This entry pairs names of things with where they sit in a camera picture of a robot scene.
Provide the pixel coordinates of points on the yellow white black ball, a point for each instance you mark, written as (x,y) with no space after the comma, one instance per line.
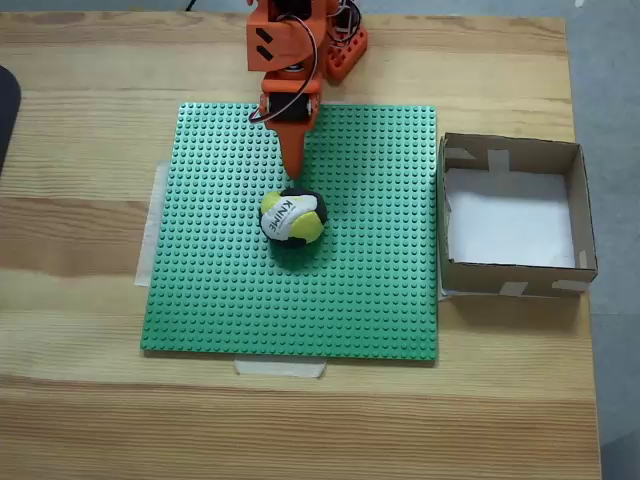
(292,218)

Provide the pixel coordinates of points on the brown cardboard box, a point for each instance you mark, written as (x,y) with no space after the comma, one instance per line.
(515,282)

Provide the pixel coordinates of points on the green studded baseplate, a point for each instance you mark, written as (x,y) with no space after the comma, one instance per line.
(225,275)

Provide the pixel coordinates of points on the pale masking tape strip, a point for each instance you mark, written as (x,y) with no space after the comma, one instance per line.
(280,369)
(147,250)
(445,296)

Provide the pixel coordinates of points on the white paper sheet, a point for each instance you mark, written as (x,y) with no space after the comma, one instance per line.
(510,220)

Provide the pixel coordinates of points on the black rounded object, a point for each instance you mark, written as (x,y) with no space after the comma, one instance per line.
(7,115)

